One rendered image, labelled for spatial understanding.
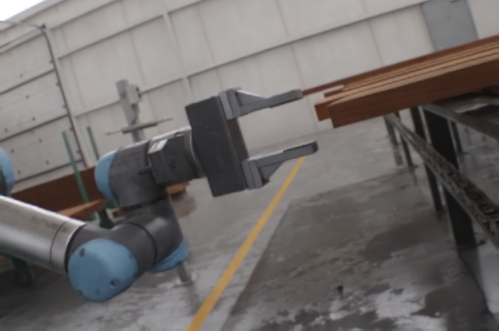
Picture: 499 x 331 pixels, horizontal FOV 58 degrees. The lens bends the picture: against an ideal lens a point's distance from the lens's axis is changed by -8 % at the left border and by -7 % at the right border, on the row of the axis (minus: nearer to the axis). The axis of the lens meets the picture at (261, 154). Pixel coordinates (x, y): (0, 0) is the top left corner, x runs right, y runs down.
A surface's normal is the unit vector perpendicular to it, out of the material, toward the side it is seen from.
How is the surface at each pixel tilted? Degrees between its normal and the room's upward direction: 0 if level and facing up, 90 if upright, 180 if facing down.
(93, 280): 90
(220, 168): 90
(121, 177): 90
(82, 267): 90
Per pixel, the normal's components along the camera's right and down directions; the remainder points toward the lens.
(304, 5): -0.22, 0.14
